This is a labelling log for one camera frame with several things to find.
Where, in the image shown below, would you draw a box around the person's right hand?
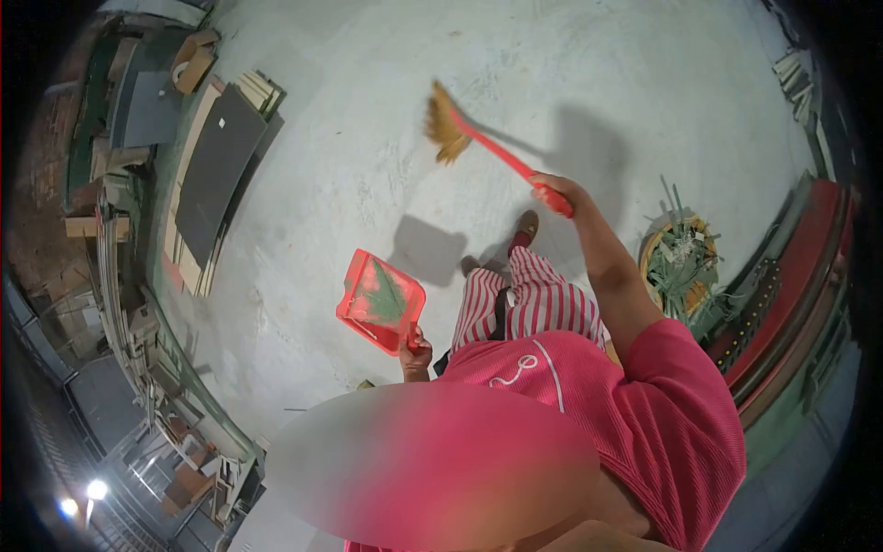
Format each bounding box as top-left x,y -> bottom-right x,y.
528,172 -> 587,215

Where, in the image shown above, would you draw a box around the person's left hand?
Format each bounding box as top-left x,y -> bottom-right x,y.
399,326 -> 434,374

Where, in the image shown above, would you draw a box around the person's right fingers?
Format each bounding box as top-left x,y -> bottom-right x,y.
528,172 -> 571,202

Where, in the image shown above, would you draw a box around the red plastic dustpan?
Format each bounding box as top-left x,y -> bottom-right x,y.
335,248 -> 427,357

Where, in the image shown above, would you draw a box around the red handled straw broom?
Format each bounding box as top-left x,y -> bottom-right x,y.
424,80 -> 575,219

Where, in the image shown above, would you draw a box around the green debris in dustpan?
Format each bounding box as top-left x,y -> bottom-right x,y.
359,259 -> 408,329

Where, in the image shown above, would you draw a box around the person's legs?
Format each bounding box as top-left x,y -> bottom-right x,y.
450,210 -> 608,354

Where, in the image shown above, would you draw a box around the round basket of green scraps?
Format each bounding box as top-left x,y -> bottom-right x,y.
639,175 -> 725,320

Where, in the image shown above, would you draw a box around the person's body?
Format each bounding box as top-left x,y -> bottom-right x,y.
343,317 -> 747,552

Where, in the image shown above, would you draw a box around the pile of wood offcuts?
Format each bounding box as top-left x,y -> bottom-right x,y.
97,200 -> 266,529

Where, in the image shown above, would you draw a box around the dark grey board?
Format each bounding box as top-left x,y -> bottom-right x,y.
174,83 -> 269,270

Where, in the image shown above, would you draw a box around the red and green machine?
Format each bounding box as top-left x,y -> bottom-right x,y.
697,172 -> 863,429

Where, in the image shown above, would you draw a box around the stack of wooden boards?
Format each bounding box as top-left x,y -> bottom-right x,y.
160,69 -> 287,299

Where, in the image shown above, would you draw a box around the grey flat panel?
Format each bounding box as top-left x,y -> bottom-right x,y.
121,69 -> 182,150

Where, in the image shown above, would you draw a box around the open cardboard box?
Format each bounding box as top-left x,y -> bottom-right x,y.
170,29 -> 222,96

